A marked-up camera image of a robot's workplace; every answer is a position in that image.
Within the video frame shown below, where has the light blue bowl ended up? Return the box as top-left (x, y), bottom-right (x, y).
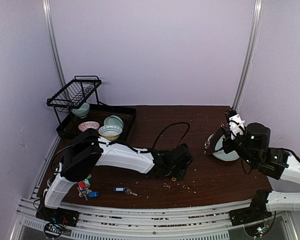
top-left (103, 115), bottom-right (124, 129)

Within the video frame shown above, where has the silver keys bunch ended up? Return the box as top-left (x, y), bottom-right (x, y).
top-left (77, 185), bottom-right (92, 201)

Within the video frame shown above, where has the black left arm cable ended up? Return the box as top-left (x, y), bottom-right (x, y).
top-left (150, 121), bottom-right (191, 153)

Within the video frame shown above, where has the celadon green bowl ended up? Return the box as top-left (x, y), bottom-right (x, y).
top-left (71, 102), bottom-right (90, 119)

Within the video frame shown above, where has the black wire dish rack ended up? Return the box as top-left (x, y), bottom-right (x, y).
top-left (46, 75), bottom-right (137, 140)

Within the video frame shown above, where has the aluminium wall post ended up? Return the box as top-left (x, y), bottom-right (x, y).
top-left (232, 0), bottom-right (264, 111)
top-left (42, 0), bottom-right (66, 87)

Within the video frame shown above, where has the yellow blue patterned bowl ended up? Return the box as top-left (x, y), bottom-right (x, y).
top-left (98, 124), bottom-right (123, 141)

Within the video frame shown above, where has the light blue flower plate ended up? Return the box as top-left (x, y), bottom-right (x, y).
top-left (212, 137), bottom-right (239, 162)

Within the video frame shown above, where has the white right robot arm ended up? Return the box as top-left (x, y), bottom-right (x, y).
top-left (221, 121), bottom-right (300, 221)

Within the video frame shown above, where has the red patterned bowl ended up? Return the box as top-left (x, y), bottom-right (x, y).
top-left (78, 121), bottom-right (100, 132)

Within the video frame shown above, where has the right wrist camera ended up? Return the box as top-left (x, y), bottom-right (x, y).
top-left (225, 108), bottom-right (245, 140)

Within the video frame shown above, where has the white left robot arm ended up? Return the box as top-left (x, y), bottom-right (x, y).
top-left (40, 128), bottom-right (193, 222)

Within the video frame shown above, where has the silver key on blue tag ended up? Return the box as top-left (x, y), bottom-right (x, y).
top-left (124, 188), bottom-right (138, 196)

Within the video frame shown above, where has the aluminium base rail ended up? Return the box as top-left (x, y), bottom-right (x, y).
top-left (8, 198), bottom-right (300, 240)

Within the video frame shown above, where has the blue key tag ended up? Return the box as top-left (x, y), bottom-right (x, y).
top-left (113, 187), bottom-right (126, 192)
top-left (88, 191), bottom-right (99, 198)

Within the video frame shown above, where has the left aluminium wall post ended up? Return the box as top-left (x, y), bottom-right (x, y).
top-left (42, 0), bottom-right (66, 87)

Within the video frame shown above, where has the right aluminium wall post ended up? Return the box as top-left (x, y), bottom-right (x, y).
top-left (232, 0), bottom-right (264, 111)

